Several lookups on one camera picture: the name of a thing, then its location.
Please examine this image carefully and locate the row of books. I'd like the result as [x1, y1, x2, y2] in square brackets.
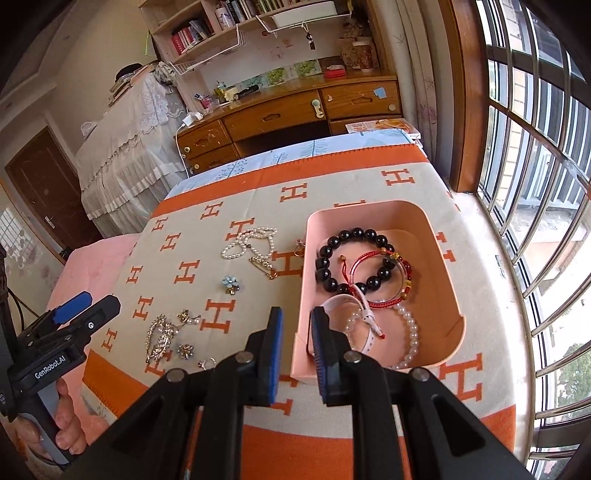
[170, 0, 287, 57]

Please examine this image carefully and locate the white wire basket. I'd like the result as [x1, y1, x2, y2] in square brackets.
[252, 0, 354, 38]
[167, 23, 245, 75]

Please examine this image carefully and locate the pink rectangular box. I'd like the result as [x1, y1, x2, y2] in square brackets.
[291, 199, 466, 386]

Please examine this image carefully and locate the lace-covered piano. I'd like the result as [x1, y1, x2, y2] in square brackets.
[75, 69, 195, 237]

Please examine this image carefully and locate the pink blanket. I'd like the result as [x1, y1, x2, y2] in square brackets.
[9, 233, 162, 480]

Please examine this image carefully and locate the wooden desk with drawers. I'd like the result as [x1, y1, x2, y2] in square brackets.
[174, 73, 405, 177]

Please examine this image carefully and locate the wooden window frame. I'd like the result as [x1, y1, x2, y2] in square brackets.
[436, 0, 491, 195]

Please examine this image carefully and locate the red patterned cup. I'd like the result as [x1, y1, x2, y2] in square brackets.
[353, 41, 377, 73]

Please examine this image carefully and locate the person's left hand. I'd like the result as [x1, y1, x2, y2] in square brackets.
[9, 377, 89, 464]

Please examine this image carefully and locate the stone window sill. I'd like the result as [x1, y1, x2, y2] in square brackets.
[447, 189, 542, 464]

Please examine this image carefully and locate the green printed picture strip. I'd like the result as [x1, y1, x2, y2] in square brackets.
[264, 59, 322, 85]

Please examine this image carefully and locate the floral curtain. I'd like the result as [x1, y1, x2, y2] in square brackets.
[394, 0, 441, 160]

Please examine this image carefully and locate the stack of books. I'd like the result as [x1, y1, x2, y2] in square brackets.
[107, 62, 155, 108]

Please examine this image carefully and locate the wooden bookshelf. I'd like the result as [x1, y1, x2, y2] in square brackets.
[137, 0, 386, 114]

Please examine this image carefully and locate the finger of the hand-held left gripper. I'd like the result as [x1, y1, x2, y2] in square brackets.
[25, 295, 122, 354]
[30, 291, 92, 335]

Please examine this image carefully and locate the black bead bracelet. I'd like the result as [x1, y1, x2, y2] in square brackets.
[315, 229, 402, 297]

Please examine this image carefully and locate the metal window grille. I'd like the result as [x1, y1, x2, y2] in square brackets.
[475, 0, 591, 464]

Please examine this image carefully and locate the brown wooden door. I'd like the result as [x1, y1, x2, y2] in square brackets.
[4, 126, 103, 254]

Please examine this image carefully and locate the orange and beige patterned blanket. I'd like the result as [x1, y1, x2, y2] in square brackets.
[82, 143, 523, 480]

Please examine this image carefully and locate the crystal leaf brooch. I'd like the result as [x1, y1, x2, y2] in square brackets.
[144, 314, 181, 365]

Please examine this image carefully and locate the gold safety pin brooch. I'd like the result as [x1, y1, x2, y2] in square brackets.
[249, 256, 279, 280]

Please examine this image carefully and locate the red string bead bracelet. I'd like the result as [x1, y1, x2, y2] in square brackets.
[341, 247, 415, 308]

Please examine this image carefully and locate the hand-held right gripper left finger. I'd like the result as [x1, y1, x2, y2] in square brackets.
[60, 307, 284, 480]

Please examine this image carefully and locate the orange magazine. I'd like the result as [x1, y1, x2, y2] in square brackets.
[344, 117, 423, 139]

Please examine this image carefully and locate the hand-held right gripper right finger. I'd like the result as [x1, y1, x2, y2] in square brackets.
[309, 306, 537, 480]

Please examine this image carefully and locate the patterned paper bag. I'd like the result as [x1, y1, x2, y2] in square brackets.
[336, 37, 365, 71]

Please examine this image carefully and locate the white strap bracelet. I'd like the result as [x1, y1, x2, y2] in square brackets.
[318, 294, 386, 356]

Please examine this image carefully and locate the white charger with cable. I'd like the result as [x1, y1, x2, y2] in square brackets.
[174, 111, 204, 178]

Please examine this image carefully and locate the white pearl bracelet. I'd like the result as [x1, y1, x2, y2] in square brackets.
[344, 302, 421, 370]

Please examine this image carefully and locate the frosted glass panel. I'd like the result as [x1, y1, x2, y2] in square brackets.
[0, 182, 66, 326]

